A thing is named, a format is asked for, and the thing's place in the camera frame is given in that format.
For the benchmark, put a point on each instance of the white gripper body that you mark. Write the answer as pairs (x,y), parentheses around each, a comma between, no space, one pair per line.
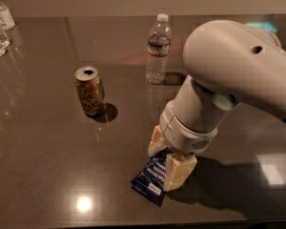
(185,134)

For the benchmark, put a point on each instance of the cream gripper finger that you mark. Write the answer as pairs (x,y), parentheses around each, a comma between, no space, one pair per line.
(178,169)
(157,143)

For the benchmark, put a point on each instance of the blue rxbar blueberry wrapper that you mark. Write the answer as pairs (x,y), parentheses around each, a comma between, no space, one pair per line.
(150,180)

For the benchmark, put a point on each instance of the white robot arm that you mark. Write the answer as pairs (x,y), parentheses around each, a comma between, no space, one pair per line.
(228,64)

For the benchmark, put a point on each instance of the clear plastic water bottle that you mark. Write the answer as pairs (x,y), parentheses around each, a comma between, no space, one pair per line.
(158,48)

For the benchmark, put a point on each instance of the white labelled bottle background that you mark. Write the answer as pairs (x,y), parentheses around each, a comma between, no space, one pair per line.
(6,20)

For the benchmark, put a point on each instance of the orange La Croix can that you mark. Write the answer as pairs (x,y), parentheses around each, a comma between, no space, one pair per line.
(90,90)

